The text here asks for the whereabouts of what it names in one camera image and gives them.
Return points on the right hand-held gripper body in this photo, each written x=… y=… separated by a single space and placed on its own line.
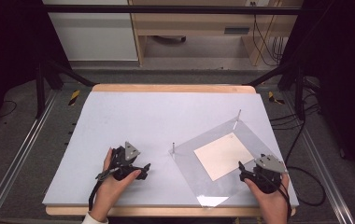
x=266 y=179

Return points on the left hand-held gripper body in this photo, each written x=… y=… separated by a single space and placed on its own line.
x=122 y=158

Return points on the painting print card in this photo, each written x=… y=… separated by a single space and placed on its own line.
x=222 y=155

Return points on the clear acrylic photo frame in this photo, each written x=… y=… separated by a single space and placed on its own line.
x=185 y=158

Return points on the person's right hand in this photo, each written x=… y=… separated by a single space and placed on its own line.
x=272 y=207

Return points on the person's left hand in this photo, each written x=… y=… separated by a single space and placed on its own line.
x=110 y=193

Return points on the white table mat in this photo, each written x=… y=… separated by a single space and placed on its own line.
x=119 y=118

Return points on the black metal stand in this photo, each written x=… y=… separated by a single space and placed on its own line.
x=41 y=90
x=299 y=93

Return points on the white cabinet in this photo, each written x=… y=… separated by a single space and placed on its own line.
x=94 y=37

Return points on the black curtain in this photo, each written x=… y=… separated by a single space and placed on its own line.
x=7 y=46
x=347 y=77

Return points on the light wooden desk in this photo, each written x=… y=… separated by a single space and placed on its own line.
x=197 y=23

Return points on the black horizontal frame bar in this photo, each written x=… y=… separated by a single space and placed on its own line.
x=166 y=9

